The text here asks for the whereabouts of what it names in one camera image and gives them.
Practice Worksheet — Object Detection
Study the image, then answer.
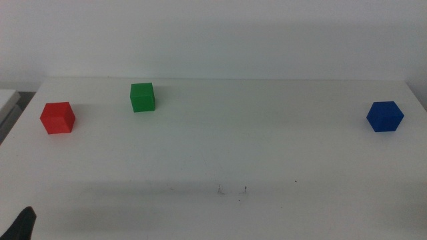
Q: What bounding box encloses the red cube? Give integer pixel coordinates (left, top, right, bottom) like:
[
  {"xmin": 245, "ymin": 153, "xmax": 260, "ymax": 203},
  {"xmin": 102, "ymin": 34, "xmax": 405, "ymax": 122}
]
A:
[{"xmin": 39, "ymin": 101, "xmax": 76, "ymax": 135}]

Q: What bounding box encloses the green cube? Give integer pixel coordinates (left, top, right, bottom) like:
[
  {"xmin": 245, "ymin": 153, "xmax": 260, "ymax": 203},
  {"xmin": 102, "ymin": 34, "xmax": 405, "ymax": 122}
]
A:
[{"xmin": 129, "ymin": 82, "xmax": 156, "ymax": 113}]

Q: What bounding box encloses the blue cube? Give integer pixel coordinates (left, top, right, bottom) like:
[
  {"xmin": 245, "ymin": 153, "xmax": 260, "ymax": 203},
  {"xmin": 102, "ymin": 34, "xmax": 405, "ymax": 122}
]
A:
[{"xmin": 366, "ymin": 101, "xmax": 405, "ymax": 133}]

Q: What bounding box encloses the white side furniture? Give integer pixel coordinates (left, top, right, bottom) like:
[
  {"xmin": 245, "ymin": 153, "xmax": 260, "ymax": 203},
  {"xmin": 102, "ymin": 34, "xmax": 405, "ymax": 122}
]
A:
[{"xmin": 0, "ymin": 89, "xmax": 23, "ymax": 145}]

